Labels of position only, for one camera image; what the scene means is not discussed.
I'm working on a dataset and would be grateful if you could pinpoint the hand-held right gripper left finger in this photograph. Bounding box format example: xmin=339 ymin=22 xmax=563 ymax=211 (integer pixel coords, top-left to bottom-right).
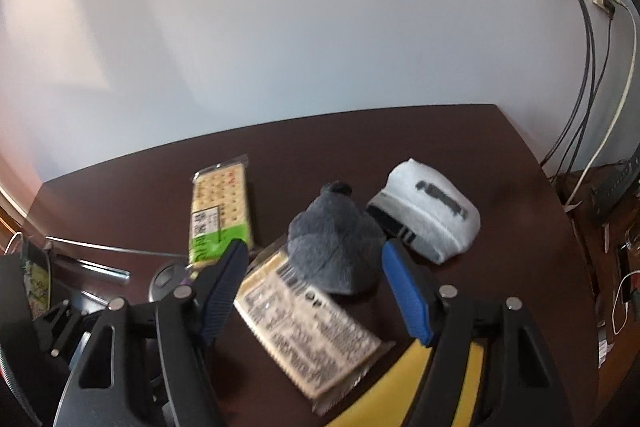
xmin=52 ymin=238 xmax=251 ymax=427

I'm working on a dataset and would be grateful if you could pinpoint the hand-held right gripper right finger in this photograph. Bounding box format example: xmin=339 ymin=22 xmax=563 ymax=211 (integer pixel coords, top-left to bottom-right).
xmin=381 ymin=238 xmax=576 ymax=427

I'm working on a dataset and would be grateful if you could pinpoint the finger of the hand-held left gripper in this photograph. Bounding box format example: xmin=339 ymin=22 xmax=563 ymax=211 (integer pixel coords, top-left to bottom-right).
xmin=32 ymin=299 xmax=103 ymax=358

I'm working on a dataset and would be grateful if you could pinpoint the green label cracker packet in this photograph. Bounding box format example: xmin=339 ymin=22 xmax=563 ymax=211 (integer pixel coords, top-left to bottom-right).
xmin=187 ymin=153 xmax=257 ymax=270

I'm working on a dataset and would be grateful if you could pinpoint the yellow container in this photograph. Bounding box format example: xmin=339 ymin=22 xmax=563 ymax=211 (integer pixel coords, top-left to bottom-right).
xmin=325 ymin=337 xmax=485 ymax=427

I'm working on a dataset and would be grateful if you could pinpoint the dark grey sock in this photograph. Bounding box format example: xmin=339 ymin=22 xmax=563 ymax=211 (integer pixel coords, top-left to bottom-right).
xmin=287 ymin=181 xmax=387 ymax=297

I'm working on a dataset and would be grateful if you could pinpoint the white sock grey stripe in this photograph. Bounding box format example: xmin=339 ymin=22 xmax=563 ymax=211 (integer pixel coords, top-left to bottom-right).
xmin=366 ymin=158 xmax=482 ymax=265

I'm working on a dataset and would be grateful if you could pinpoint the beige cracker packet black print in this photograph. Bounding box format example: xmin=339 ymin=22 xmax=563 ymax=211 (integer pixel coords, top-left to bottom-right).
xmin=232 ymin=247 xmax=396 ymax=418

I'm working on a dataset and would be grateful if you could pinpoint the black round disc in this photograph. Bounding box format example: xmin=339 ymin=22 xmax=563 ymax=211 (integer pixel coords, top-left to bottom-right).
xmin=149 ymin=259 xmax=195 ymax=305

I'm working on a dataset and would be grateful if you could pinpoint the black network device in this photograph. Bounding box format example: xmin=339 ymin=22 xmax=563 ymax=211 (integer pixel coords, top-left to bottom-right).
xmin=590 ymin=157 xmax=640 ymax=227

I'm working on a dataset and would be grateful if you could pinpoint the thin white cable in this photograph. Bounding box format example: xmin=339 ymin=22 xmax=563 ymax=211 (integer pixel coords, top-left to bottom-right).
xmin=610 ymin=271 xmax=640 ymax=335

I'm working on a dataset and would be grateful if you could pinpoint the black cable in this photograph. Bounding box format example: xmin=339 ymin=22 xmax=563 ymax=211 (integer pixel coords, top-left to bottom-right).
xmin=541 ymin=0 xmax=598 ymax=170

